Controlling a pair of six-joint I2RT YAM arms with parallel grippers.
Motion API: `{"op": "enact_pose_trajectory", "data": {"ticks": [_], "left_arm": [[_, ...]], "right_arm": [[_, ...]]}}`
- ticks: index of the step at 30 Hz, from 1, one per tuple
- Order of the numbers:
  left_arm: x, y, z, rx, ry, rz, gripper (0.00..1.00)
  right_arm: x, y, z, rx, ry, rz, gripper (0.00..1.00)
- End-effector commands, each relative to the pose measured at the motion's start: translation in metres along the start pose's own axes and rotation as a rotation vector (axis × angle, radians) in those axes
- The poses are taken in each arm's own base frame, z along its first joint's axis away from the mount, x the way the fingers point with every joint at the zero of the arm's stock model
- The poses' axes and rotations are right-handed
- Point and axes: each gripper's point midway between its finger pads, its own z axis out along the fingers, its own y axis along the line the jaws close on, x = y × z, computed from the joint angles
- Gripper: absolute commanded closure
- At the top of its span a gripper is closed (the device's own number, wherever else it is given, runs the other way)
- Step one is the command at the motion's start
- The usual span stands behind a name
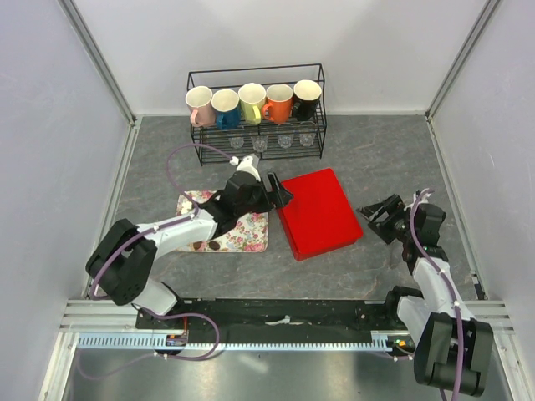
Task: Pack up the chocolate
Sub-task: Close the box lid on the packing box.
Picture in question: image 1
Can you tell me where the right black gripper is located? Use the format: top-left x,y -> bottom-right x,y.
355,193 -> 416,245

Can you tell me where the red box lid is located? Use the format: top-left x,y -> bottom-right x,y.
278,167 -> 364,256

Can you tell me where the floral serving tray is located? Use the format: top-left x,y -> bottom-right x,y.
177,212 -> 269,253

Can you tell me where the red chocolate box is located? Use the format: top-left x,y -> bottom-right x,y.
278,212 -> 364,261

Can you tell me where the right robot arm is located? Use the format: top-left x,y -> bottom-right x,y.
359,189 -> 494,400

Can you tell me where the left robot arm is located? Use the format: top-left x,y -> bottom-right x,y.
85,171 -> 293,328

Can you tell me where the dark oval chocolate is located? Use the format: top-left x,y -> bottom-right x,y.
208,241 -> 221,251

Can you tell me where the clear glass cup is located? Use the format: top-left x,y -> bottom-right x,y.
251,135 -> 268,153
299,132 -> 315,147
229,136 -> 244,149
278,134 -> 293,149

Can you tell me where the orange mug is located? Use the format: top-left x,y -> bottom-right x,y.
262,84 -> 293,124

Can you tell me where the yellow-green mug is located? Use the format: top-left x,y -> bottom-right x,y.
237,83 -> 267,124

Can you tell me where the black and red mug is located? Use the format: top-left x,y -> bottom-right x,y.
292,79 -> 323,121

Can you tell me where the blue mug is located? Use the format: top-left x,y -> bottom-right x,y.
211,89 -> 241,130

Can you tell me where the pink mug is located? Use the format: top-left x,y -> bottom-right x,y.
185,86 -> 216,128

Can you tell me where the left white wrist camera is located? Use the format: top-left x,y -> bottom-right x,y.
229,154 -> 261,182

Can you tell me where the black wire mug rack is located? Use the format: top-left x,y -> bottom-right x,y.
186,63 -> 327,165

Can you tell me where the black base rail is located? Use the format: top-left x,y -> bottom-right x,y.
165,297 -> 419,346

